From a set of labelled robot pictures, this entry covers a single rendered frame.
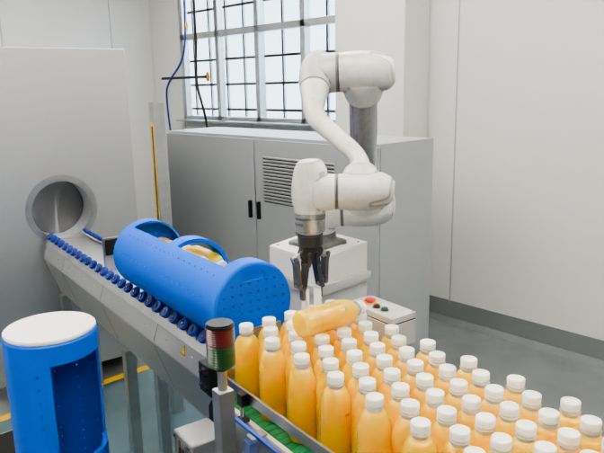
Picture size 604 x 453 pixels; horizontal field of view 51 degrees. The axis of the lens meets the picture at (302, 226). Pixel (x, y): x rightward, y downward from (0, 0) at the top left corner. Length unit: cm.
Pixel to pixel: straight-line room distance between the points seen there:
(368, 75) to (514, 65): 242
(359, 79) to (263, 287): 75
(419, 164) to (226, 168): 144
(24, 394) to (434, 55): 365
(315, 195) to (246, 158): 260
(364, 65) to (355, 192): 56
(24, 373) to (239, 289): 68
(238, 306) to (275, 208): 224
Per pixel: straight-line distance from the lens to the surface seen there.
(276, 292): 203
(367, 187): 175
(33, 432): 218
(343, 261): 255
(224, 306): 194
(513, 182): 451
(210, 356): 142
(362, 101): 220
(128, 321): 267
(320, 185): 174
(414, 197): 380
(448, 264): 489
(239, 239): 451
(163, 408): 313
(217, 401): 147
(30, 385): 211
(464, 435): 128
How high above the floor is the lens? 176
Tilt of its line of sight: 13 degrees down
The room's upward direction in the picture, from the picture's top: 1 degrees counter-clockwise
